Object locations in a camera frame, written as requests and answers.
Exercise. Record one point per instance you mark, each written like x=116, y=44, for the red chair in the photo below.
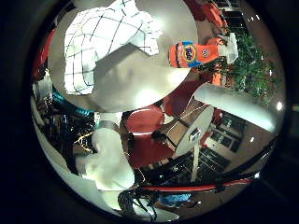
x=42, y=59

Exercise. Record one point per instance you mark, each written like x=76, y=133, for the blue bag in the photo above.
x=176, y=199

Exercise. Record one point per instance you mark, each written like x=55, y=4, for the orange Tide spray bottle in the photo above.
x=194, y=54

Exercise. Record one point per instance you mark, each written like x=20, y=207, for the white black-checked cloth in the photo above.
x=93, y=40

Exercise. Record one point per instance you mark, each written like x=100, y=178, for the green potted plant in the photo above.
x=252, y=68

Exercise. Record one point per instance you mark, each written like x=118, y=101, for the orange chair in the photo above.
x=211, y=12

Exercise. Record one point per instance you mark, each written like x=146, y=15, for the white round side table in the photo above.
x=199, y=123

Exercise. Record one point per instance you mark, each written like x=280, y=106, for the orange plant pot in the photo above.
x=217, y=78

